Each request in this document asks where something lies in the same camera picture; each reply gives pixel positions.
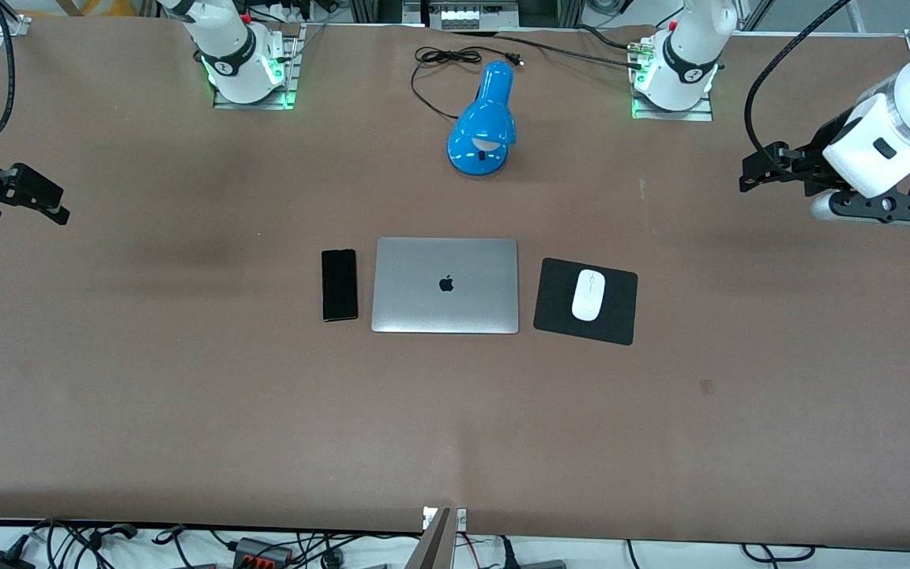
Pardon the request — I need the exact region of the black mouse pad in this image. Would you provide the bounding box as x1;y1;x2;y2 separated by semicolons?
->
532;258;638;346

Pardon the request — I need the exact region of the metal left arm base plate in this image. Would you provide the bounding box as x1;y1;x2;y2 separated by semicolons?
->
630;40;715;122

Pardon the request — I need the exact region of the grey connector with orange levers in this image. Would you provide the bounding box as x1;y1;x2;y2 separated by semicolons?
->
234;537;295;568

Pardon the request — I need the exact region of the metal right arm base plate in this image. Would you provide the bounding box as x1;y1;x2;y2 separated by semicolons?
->
212;24;299;110

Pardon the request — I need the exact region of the blue desk lamp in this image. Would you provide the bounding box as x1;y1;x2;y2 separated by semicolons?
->
446;61;517;178

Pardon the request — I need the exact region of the black lamp power cord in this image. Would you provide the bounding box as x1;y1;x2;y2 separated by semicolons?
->
411;46;525;121

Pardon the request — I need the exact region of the black smartphone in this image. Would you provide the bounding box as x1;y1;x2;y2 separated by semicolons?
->
322;249;359;322

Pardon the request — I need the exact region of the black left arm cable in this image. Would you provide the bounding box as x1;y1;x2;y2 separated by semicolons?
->
743;0;855;163

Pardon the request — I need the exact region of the aluminium camera mount profile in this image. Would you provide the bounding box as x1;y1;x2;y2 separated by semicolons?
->
406;507;468;569

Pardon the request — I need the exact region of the white computer mouse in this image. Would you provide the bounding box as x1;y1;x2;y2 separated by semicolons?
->
571;269;606;322

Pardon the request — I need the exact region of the black cable to arm base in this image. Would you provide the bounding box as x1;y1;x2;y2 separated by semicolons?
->
451;28;649;60

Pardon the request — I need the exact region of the white power strip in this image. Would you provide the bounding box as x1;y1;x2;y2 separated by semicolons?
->
439;0;521;31

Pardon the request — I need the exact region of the silver closed laptop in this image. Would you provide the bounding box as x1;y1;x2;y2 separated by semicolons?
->
370;237;520;335

